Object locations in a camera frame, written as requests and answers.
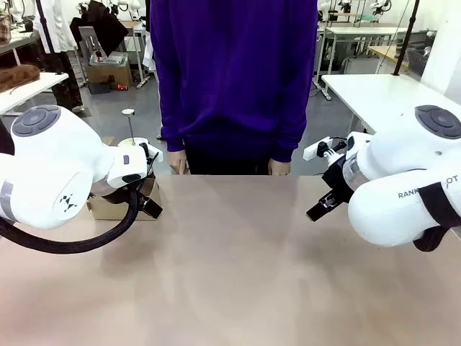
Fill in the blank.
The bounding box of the person in white coat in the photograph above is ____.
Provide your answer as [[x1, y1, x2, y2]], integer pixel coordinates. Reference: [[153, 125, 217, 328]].
[[33, 0, 86, 113]]

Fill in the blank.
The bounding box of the grey flat case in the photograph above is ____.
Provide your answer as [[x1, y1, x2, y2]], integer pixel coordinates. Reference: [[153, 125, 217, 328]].
[[89, 51, 130, 68]]

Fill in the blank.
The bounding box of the person in purple sweater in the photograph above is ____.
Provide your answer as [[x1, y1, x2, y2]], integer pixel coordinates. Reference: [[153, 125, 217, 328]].
[[149, 0, 320, 177]]

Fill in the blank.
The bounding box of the brown cardboard cup carrier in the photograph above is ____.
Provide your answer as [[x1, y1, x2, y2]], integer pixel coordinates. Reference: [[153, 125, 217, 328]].
[[87, 172, 163, 221]]

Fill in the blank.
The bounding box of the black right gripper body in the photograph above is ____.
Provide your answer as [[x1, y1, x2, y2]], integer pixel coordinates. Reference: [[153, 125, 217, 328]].
[[321, 155, 356, 203]]

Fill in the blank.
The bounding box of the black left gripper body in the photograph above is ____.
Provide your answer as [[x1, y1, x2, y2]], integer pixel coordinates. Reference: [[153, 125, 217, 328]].
[[90, 179, 135, 207]]

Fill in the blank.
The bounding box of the large white table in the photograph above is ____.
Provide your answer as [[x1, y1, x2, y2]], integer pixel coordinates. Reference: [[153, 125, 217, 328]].
[[321, 74, 461, 135]]

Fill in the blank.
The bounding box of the cardboard box on floor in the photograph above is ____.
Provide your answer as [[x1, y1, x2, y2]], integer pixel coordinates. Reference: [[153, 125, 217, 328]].
[[85, 61, 133, 92]]

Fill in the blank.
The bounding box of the brown fur bundle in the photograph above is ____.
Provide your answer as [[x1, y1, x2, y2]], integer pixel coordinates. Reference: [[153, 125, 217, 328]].
[[0, 63, 41, 92]]

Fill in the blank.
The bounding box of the black sleeved left arm cable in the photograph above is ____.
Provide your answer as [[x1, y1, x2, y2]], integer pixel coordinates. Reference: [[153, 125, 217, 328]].
[[0, 179, 142, 255]]

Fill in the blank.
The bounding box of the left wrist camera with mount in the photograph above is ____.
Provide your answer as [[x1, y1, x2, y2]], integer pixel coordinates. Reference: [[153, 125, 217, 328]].
[[138, 142, 164, 171]]

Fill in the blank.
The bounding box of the person's right hand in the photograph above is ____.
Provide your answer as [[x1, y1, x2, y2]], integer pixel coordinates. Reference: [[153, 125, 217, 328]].
[[167, 149, 189, 177]]

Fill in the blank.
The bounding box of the black pole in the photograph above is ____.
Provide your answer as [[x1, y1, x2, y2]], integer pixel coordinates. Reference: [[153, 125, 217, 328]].
[[393, 0, 421, 77]]

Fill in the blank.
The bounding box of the person's left hand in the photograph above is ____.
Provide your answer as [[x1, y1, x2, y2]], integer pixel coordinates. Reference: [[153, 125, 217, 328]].
[[267, 158, 292, 177]]

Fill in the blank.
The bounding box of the black jacket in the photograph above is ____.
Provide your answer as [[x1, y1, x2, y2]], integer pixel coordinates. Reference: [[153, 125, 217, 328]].
[[69, 0, 130, 58]]

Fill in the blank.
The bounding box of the round-topped metal stand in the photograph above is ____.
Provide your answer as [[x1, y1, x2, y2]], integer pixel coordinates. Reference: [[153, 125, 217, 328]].
[[117, 107, 149, 147]]

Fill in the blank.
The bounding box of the grey framed workbench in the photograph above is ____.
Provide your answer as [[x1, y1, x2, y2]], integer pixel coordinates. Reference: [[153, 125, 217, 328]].
[[318, 24, 411, 91]]

